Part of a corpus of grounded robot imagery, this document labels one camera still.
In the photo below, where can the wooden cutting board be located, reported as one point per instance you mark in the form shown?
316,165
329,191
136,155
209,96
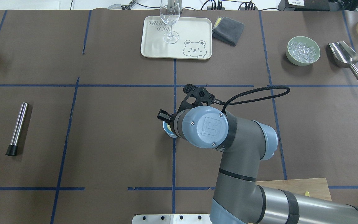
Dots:
317,187

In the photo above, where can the light blue cup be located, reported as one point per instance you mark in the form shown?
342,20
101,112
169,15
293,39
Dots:
168,131

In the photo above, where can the grey folded cloth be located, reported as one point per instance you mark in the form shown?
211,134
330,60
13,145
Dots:
227,30

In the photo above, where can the black device on desk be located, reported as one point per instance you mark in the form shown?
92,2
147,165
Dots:
318,5

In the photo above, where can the steel muddler black tip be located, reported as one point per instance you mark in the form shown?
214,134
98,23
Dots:
13,146

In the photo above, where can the white bear tray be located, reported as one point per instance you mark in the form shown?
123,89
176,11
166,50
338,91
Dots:
195,38

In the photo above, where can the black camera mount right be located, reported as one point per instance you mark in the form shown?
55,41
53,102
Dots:
204,98

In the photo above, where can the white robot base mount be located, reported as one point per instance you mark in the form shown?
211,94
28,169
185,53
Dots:
171,219

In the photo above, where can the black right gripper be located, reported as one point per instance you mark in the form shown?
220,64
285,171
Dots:
164,115

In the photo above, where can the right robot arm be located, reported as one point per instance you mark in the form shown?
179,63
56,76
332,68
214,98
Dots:
237,198

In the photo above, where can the clear wine glass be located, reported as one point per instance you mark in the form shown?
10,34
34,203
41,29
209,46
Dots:
170,14

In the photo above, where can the steel ice scoop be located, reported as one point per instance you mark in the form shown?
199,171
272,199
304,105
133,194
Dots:
344,56

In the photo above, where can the green bowl of ice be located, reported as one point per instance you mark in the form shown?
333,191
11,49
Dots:
302,51

